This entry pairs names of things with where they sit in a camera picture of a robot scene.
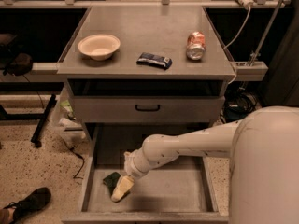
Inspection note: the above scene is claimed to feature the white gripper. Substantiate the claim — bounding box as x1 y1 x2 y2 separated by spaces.
111 150 152 203

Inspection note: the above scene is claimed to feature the green yellow sponge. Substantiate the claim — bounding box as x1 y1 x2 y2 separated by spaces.
103 172 122 197

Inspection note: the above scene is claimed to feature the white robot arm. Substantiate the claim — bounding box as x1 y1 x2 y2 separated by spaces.
111 106 299 224

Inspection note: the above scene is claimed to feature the open bottom drawer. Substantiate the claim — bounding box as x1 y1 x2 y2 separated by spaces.
62 124 228 224

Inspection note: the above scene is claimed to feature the closed upper drawer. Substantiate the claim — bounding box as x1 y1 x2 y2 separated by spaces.
73 97 224 123

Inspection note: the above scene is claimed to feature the grey drawer cabinet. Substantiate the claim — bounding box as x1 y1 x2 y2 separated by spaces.
57 5 235 224

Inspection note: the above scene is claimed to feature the black shoe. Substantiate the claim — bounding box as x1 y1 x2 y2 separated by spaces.
0 187 51 224

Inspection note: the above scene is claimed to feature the black stand leg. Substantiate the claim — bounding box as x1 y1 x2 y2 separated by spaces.
0 94 56 148

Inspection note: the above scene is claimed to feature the dark blue snack packet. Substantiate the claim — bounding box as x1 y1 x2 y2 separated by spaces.
136 52 172 70

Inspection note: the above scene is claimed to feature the white bowl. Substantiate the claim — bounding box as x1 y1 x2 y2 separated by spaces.
78 35 121 61

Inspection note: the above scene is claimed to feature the orange soda can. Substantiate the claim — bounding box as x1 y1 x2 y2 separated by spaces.
186 31 206 61

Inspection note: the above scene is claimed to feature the dark bag on shelf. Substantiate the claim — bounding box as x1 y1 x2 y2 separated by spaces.
0 33 33 77

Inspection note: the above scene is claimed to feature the metal pole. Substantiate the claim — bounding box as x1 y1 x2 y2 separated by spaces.
247 0 284 67

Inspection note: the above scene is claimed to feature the black floor cable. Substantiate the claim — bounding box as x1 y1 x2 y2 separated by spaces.
61 137 86 180

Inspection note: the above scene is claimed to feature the black drawer handle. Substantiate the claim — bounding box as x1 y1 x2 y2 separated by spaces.
135 105 161 112

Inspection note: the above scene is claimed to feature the black cable bundle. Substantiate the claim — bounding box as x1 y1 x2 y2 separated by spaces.
220 90 259 124

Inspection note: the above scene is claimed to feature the white cable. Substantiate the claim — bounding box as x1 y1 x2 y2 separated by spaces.
223 4 252 85

